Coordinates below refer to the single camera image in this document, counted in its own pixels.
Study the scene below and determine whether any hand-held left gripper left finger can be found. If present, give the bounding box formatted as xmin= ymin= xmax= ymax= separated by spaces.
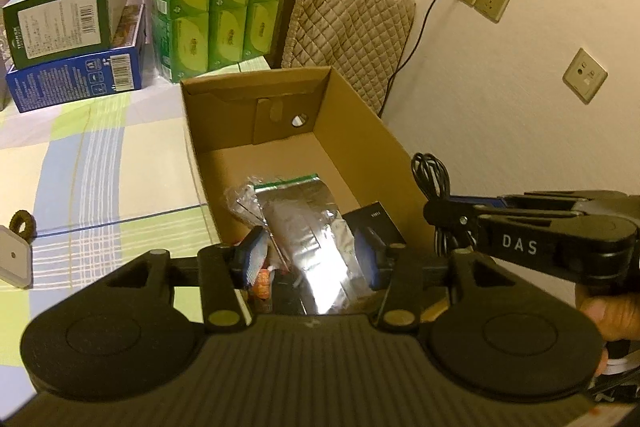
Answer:
xmin=102 ymin=226 xmax=271 ymax=334

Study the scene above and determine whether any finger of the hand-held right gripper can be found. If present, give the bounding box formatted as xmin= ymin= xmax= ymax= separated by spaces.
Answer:
xmin=423 ymin=198 xmax=596 ymax=279
xmin=449 ymin=190 xmax=640 ymax=215

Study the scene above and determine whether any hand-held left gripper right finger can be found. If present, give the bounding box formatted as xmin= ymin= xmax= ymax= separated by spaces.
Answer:
xmin=354 ymin=226 xmax=538 ymax=333

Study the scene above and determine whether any silver foil bag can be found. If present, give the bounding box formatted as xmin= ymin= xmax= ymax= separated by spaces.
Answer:
xmin=252 ymin=174 xmax=383 ymax=317

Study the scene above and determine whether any cardboard box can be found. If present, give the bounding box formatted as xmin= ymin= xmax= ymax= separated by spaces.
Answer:
xmin=180 ymin=66 xmax=453 ymax=315

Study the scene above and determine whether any person's right hand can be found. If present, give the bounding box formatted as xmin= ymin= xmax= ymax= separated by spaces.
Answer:
xmin=579 ymin=293 xmax=640 ymax=344

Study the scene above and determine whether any small orange packet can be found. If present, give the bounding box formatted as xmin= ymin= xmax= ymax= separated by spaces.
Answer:
xmin=250 ymin=267 xmax=275 ymax=312

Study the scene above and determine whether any small black box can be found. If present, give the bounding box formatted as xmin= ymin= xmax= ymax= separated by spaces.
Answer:
xmin=342 ymin=206 xmax=407 ymax=249

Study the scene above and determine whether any crumpled clear plastic wrap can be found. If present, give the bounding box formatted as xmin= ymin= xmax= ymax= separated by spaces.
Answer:
xmin=224 ymin=178 xmax=268 ymax=230

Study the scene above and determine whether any checked tablecloth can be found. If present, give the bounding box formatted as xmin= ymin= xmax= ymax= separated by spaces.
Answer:
xmin=0 ymin=57 xmax=281 ymax=405

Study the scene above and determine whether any quilted beige chair cover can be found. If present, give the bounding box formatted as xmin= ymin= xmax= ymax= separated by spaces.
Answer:
xmin=280 ymin=0 xmax=417 ymax=114

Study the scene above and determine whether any white plastic box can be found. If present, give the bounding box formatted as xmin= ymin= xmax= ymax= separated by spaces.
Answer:
xmin=0 ymin=224 xmax=34 ymax=291

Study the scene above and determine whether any dark wooden chair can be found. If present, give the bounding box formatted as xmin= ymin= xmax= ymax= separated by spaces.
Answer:
xmin=270 ymin=0 xmax=297 ymax=70

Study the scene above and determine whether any pack of green tissue boxes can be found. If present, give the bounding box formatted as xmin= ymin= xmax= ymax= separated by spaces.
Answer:
xmin=151 ymin=0 xmax=291 ymax=86

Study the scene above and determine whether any blue carton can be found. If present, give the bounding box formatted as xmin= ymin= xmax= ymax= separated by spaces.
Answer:
xmin=6 ymin=3 xmax=147 ymax=114

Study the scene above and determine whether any dark green carton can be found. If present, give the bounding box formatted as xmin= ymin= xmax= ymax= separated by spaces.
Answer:
xmin=2 ymin=0 xmax=130 ymax=70

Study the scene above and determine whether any beige round-port wall plate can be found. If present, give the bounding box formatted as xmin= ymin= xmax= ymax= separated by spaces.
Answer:
xmin=562 ymin=47 xmax=609 ymax=104

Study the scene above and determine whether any thin black wall cable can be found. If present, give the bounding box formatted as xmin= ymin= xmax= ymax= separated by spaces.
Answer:
xmin=377 ymin=0 xmax=466 ymax=118

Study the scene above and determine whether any brown hair tie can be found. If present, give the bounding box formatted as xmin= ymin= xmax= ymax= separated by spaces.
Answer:
xmin=9 ymin=209 xmax=39 ymax=241

